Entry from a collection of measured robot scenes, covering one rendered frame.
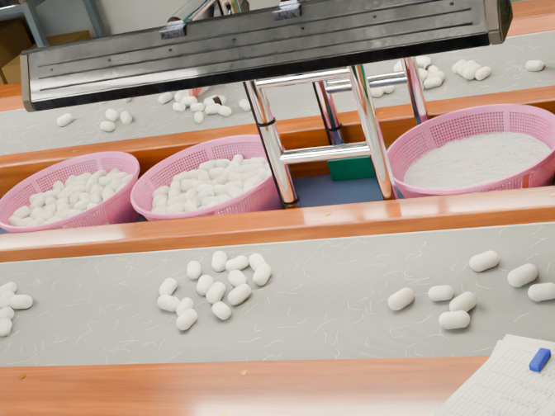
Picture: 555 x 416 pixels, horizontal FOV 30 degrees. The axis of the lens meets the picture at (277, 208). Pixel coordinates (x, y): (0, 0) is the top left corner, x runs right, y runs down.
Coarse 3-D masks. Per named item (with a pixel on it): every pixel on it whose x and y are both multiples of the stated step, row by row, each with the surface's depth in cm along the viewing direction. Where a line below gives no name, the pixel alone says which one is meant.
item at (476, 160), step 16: (464, 144) 161; (480, 144) 159; (496, 144) 157; (512, 144) 156; (528, 144) 156; (544, 144) 154; (416, 160) 161; (432, 160) 160; (448, 160) 157; (464, 160) 156; (480, 160) 154; (496, 160) 154; (512, 160) 152; (528, 160) 151; (416, 176) 156; (432, 176) 156; (448, 176) 154; (464, 176) 152; (480, 176) 151; (496, 176) 149
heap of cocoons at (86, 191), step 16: (80, 176) 191; (96, 176) 190; (112, 176) 187; (128, 176) 185; (48, 192) 189; (64, 192) 186; (80, 192) 186; (96, 192) 184; (112, 192) 181; (32, 208) 187; (48, 208) 183; (64, 208) 181; (80, 208) 181; (16, 224) 182; (32, 224) 179
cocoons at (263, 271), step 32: (224, 256) 147; (256, 256) 143; (480, 256) 127; (0, 288) 157; (160, 288) 143; (224, 288) 140; (448, 288) 124; (544, 288) 118; (0, 320) 148; (192, 320) 135; (448, 320) 118
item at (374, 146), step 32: (192, 0) 129; (224, 0) 138; (288, 0) 119; (160, 32) 124; (256, 96) 144; (288, 160) 148; (320, 160) 147; (384, 160) 144; (288, 192) 151; (384, 192) 146
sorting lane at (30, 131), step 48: (480, 48) 193; (528, 48) 186; (144, 96) 223; (240, 96) 206; (288, 96) 199; (336, 96) 192; (384, 96) 185; (432, 96) 179; (0, 144) 221; (48, 144) 213
